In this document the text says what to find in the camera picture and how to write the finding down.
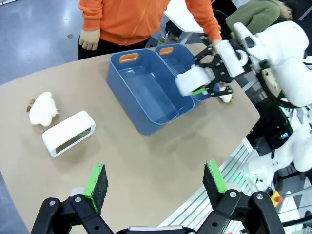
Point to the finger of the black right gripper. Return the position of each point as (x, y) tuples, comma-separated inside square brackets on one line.
[(203, 57), (219, 89)]

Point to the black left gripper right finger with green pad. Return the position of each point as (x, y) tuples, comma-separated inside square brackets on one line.
[(214, 180)]

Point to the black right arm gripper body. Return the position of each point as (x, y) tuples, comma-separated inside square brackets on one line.
[(220, 72)]

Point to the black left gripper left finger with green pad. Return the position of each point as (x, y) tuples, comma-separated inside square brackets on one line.
[(95, 185)]

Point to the white digital clock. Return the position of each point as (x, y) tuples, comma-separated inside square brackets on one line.
[(192, 80), (69, 134)]

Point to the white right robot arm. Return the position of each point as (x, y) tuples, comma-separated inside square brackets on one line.
[(280, 61)]

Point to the person right forearm orange sleeve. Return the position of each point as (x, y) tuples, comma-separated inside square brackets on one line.
[(89, 14)]

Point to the person left forearm orange sleeve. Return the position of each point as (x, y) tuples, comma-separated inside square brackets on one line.
[(206, 19)]

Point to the person left hand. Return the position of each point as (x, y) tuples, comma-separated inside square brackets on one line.
[(216, 44)]

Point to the person right hand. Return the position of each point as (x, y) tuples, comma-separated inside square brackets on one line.
[(89, 40)]

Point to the white plush toy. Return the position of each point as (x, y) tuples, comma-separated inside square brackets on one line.
[(42, 112), (225, 97)]

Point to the white side table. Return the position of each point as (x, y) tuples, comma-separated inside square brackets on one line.
[(185, 17)]

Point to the red emergency stop button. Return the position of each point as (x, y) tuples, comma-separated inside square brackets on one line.
[(276, 197)]

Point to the person in green jacket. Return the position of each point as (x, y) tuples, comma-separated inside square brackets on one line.
[(256, 14)]

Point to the person torso orange sweater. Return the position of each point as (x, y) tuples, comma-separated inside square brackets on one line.
[(126, 22)]

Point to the aluminium table frame rail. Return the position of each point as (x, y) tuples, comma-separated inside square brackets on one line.
[(219, 175)]

